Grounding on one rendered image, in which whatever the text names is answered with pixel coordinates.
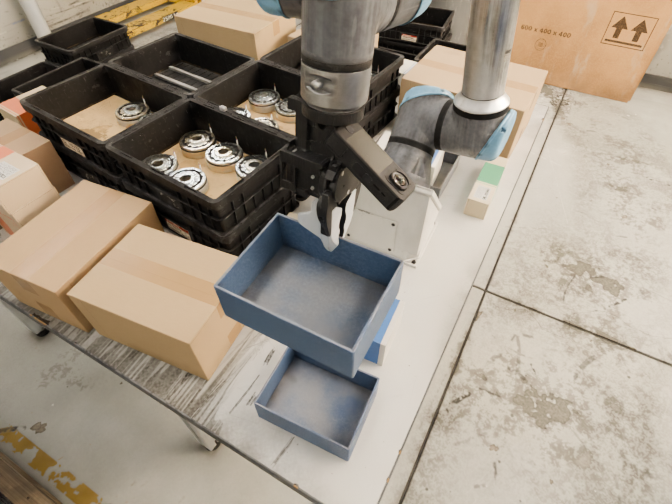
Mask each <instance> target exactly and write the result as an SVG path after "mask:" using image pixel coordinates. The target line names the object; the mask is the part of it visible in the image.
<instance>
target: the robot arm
mask: <svg viewBox="0 0 672 504"><path fill-rule="evenodd" d="M256 1H257V3H258V5H259V6H260V7H261V9H262V10H263V11H265V12H266V13H268V14H270V15H275V16H281V17H284V18H285V19H291V18H299V19H301V91H299V93H298V94H297V95H291V96H289V97H287V109H290V110H293V111H296V113H295V137H294V138H293V139H291V140H289V141H288V144H287V145H286V146H285V147H283V148H282V149H280V186H281V187H283V188H286V189H288V190H291V191H293V193H294V194H297V195H299V196H302V197H304V198H307V197H308V196H309V195H311V196H313V197H316V198H315V199H314V200H313V201H312V207H311V211H305V212H299V213H298V221H299V223H300V224H301V225H302V226H303V227H305V228H306V229H308V230H309V231H311V232H312V233H314V234H315V235H316V236H318V237H319V238H320V239H321V240H322V242H323V245H324V247H325V248H326V249H327V250H328V251H330V252H332V251H333V250H334V249H335V248H336V247H337V246H338V244H339V236H340V237H343V238H344V237H345V234H346V232H347V229H348V227H349V224H350V221H351V218H352V215H353V212H354V210H355V207H356V203H357V200H358V196H359V193H360V188H361V183H362V184H363V185H364V186H365V187H366V188H367V189H368V190H369V191H370V193H371V194H372V195H373V196H374V197H375V198H376V199H377V200H378V201H379V202H380V203H381V204H382V205H383V206H384V207H385V208H386V209H387V210H388V211H393V210H395V209H396V208H398V207H399V206H400V205H401V204H402V203H403V202H404V201H405V200H406V199H407V198H408V197H409V196H410V195H411V194H412V193H413V192H414V190H415V187H416V185H415V184H418V185H420V186H422V187H425V188H428V189H430V185H431V163H432V159H433V156H434V153H435V151H436V150H440V151H445V152H449V153H453V154H457V155H462V156H466V157H470V158H474V159H475V160H477V159H479V160H484V161H493V160H495V159H496V158H497V157H498V156H499V155H500V153H501V152H502V150H503V148H504V146H505V144H506V142H507V140H508V138H509V135H510V133H511V131H512V128H513V126H514V123H515V120H516V115H517V112H516V111H515V110H513V109H509V105H510V97H509V96H508V95H507V94H506V93H505V91H504V90H505V85H506V79H507V74H508V68H509V63H510V58H511V52H512V46H513V41H514V35H515V30H516V24H517V19H518V13H519V8H520V2H521V0H471V8H470V17H469V27H468V36H467V46H466V55H465V64H464V74H463V83H462V90H461V91H460V92H459V93H457V94H456V95H455V97H454V96H453V94H452V93H451V92H449V91H448V90H446V89H440V87H436V86H427V85H424V86H416V87H413V88H411V89H410V90H408V91H407V92H406V94H405V96H404V98H403V101H402V103H401V104H400V106H399V111H398V114H397V117H396V120H395V123H394V125H393V128H392V131H391V134H390V137H389V140H388V142H387V145H386V147H385V149H384V150H383V149H382V148H381V147H380V146H379V145H378V144H377V143H376V142H375V141H374V140H373V139H372V137H371V136H370V135H369V134H368V133H367V132H366V131H365V130H364V129H363V128H362V127H361V126H360V125H359V124H358V123H357V122H359V121H361V120H362V119H363V117H364V112H365V103H366V102H367V101H368V96H369V87H370V79H371V70H372V61H373V54H374V45H375V37H376V34H378V33H380V32H383V31H386V30H388V29H391V28H394V27H396V26H402V25H406V24H408V23H410V22H411V21H412V20H414V19H415V18H416V17H418V16H420V15H421V14H422V13H423V12H424V11H425V10H426V9H427V8H428V6H429V5H430V3H431V1H432V0H256ZM293 145H296V146H297V147H292V146H293ZM290 147H292V148H291V149H289V148H290ZM284 162H285V163H286V179H284Z"/></svg>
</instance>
